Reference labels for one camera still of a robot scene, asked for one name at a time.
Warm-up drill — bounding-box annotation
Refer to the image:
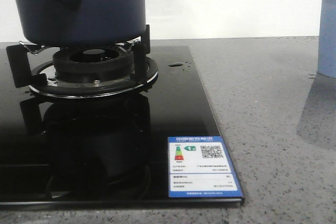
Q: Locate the dark blue cooking pot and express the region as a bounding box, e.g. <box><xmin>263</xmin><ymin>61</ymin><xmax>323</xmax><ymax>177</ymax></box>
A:
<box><xmin>15</xmin><ymin>0</ymin><xmax>146</xmax><ymax>46</ymax></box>

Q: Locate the blue energy label sticker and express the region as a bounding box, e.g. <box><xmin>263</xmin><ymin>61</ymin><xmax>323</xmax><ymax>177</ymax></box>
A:
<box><xmin>167</xmin><ymin>136</ymin><xmax>244</xmax><ymax>199</ymax></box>

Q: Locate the black glass gas hob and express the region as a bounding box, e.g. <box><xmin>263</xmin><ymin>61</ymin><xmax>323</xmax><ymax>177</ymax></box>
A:
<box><xmin>1</xmin><ymin>46</ymin><xmax>245</xmax><ymax>210</ymax></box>

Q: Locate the black pot support grate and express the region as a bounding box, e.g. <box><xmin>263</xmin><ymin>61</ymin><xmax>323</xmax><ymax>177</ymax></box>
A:
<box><xmin>6</xmin><ymin>25</ymin><xmax>158</xmax><ymax>99</ymax></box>

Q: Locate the light blue cup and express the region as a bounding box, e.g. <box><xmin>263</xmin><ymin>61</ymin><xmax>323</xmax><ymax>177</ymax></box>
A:
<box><xmin>317</xmin><ymin>0</ymin><xmax>335</xmax><ymax>78</ymax></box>

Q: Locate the black gas burner head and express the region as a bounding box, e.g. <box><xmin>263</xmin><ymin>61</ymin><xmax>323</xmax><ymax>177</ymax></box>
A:
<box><xmin>53</xmin><ymin>46</ymin><xmax>133</xmax><ymax>83</ymax></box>

